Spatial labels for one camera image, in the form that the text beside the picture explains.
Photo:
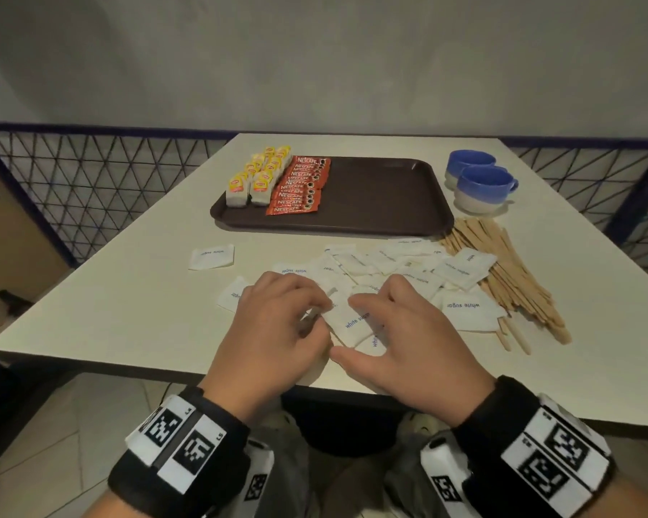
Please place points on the blue and white mug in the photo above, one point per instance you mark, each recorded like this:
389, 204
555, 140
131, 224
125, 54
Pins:
467, 159
483, 186

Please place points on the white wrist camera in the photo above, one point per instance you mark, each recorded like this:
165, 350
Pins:
443, 469
256, 485

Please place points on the dark brown tray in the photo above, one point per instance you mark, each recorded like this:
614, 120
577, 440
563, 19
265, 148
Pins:
383, 199

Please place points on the pile of wooden stir sticks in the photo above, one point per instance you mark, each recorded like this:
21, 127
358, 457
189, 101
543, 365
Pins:
518, 285

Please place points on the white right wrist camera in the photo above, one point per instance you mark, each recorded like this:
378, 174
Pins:
443, 469

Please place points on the black wrist band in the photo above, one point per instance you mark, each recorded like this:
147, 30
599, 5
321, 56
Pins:
221, 480
486, 426

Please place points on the person's right hand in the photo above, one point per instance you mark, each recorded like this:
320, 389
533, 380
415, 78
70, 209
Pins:
421, 361

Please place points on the black right wrist band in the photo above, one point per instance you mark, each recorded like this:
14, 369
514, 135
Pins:
486, 426

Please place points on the pile of white sugar packets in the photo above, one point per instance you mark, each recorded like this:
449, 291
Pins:
470, 312

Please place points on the person's gray sneaker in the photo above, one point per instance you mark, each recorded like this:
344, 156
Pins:
424, 423

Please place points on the light wooden cabinet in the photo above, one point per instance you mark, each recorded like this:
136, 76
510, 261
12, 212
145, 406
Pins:
11, 253

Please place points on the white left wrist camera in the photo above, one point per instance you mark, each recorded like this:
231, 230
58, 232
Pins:
256, 485

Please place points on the row of red coffee sachets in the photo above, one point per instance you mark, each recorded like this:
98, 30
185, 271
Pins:
297, 194

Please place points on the black left wrist band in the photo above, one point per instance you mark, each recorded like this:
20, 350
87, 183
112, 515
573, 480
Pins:
221, 480

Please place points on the row of tea bags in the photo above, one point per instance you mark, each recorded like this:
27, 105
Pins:
236, 196
260, 195

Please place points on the person's left forearm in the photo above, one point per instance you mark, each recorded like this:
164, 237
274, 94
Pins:
108, 507

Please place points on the person's left hand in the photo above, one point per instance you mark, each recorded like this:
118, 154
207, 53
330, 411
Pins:
264, 345

